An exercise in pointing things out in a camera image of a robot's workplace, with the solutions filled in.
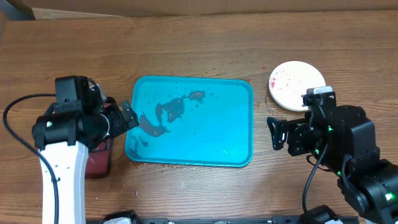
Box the white plate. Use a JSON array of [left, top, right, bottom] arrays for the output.
[[269, 61, 326, 111]]

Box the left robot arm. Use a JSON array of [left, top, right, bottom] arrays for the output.
[[32, 100, 139, 223]]

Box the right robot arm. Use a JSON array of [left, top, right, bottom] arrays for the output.
[[267, 105, 397, 223]]

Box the black tray with red water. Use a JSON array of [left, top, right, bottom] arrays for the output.
[[84, 96, 115, 179]]

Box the blue plastic tray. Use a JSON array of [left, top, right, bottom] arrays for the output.
[[125, 76, 254, 167]]

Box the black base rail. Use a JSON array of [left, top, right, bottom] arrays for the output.
[[86, 210, 360, 224]]

